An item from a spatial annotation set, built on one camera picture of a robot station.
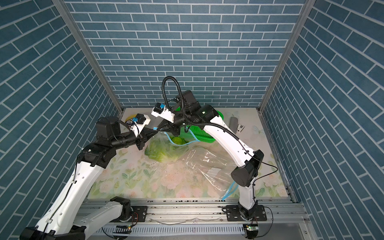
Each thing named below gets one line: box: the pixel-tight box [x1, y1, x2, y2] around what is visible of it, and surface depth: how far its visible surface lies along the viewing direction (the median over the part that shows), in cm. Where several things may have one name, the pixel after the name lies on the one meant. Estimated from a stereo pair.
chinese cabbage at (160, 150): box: [144, 138, 179, 163], surface depth 80 cm
